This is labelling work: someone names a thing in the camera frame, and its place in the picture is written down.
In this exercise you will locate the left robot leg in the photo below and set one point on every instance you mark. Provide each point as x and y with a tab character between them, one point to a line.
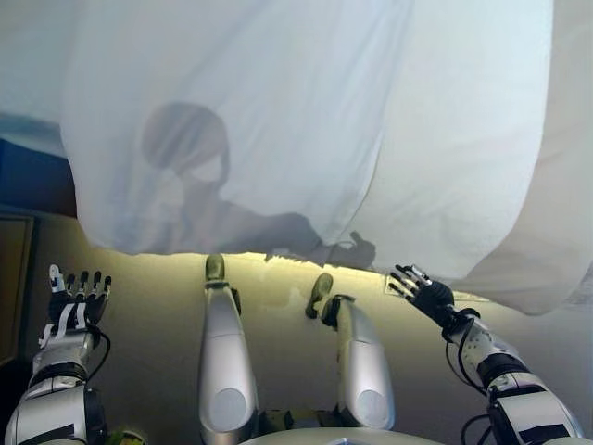
227	361

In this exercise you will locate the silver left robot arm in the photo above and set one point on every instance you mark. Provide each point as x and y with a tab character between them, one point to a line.
51	398

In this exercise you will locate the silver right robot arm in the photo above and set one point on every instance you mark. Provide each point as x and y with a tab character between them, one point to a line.
514	380

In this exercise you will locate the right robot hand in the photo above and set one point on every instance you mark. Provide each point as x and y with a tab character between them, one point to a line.
428	294

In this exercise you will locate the white bed sheet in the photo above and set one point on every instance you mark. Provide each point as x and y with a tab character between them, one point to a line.
28	69

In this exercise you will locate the white duvet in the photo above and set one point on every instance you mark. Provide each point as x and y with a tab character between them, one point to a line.
301	116

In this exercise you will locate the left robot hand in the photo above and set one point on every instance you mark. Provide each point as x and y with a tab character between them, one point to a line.
76	310

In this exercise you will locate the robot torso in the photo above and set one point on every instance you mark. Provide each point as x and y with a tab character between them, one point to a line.
324	438

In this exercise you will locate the dark bed frame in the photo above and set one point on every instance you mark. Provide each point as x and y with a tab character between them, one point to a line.
32	185

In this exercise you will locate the robot leg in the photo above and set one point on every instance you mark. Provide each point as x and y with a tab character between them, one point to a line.
227	361
366	371

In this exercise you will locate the right robot leg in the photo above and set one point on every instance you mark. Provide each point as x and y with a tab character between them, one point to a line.
366	371

